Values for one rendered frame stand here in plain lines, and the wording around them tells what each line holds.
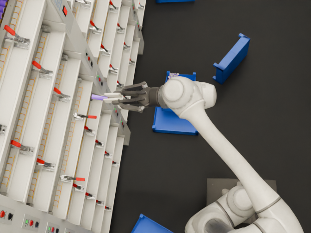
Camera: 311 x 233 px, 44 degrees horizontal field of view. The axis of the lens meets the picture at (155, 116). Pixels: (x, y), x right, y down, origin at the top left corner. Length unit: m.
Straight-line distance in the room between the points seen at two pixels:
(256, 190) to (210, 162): 1.16
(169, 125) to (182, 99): 1.39
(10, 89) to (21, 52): 0.12
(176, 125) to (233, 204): 0.87
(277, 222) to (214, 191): 0.86
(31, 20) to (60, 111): 0.40
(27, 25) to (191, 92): 0.54
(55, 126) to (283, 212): 0.86
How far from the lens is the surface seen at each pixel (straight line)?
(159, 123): 2.61
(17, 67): 1.18
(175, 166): 2.52
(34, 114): 1.31
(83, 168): 1.81
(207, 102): 1.40
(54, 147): 1.46
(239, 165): 1.37
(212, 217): 1.88
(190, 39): 2.91
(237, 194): 1.92
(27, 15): 1.26
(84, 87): 1.74
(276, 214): 1.39
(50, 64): 1.38
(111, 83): 2.16
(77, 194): 1.79
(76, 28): 1.54
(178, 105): 1.24
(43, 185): 1.43
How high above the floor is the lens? 2.43
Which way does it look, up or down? 67 degrees down
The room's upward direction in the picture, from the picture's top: 16 degrees counter-clockwise
